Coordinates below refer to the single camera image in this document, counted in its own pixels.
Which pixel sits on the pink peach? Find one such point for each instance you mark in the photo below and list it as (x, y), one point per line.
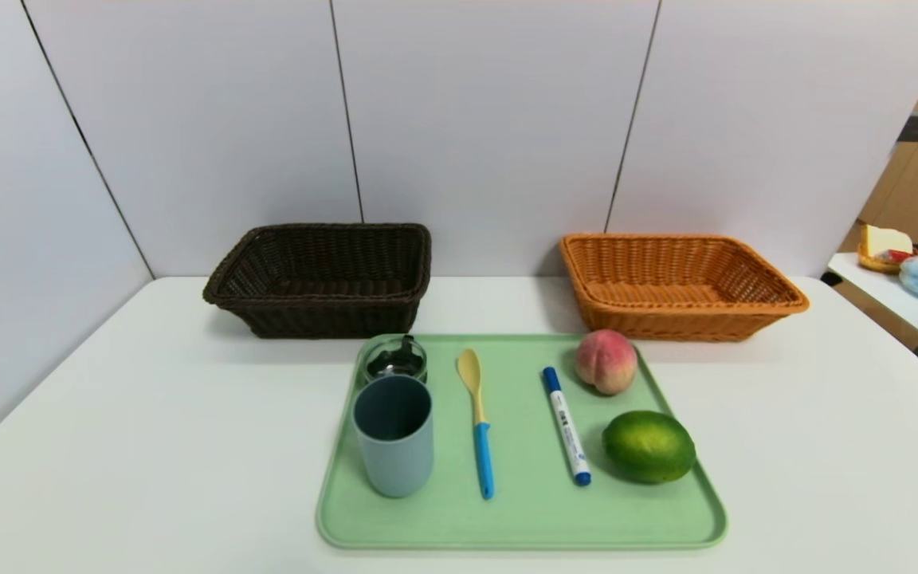
(606, 363)

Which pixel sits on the white marker blue cap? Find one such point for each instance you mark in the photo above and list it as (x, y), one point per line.
(566, 426)

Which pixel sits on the blue-grey plastic cup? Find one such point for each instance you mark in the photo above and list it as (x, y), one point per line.
(395, 470)

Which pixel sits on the green lime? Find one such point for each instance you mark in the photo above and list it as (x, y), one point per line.
(649, 446)

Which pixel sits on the dark brown wicker basket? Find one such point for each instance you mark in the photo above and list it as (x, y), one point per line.
(331, 319)

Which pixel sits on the orange wicker basket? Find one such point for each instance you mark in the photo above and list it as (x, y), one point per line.
(666, 323)

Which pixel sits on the small yellow basket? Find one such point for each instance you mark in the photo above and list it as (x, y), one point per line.
(873, 264)

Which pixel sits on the clear glass jar black clips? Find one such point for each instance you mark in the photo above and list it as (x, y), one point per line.
(395, 359)

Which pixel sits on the light green plastic tray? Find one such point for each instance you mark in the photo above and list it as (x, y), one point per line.
(539, 510)

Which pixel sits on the cream bread slice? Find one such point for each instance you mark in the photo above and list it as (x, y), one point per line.
(881, 239)

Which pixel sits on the white side table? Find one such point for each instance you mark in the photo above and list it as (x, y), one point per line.
(889, 299)

